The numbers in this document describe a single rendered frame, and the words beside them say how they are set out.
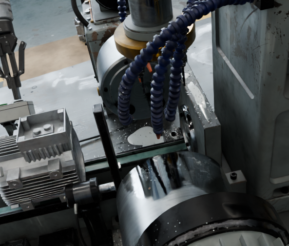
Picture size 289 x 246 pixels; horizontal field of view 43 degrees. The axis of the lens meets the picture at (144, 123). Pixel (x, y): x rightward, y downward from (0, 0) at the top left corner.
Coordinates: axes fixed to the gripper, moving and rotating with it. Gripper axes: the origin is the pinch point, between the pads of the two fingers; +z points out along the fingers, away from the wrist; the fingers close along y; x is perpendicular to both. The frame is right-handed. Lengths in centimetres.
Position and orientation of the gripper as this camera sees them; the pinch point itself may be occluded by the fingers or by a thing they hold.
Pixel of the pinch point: (15, 88)
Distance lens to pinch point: 122.4
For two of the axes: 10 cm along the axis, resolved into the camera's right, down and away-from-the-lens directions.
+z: 2.2, 9.7, 0.7
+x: -0.5, -0.6, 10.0
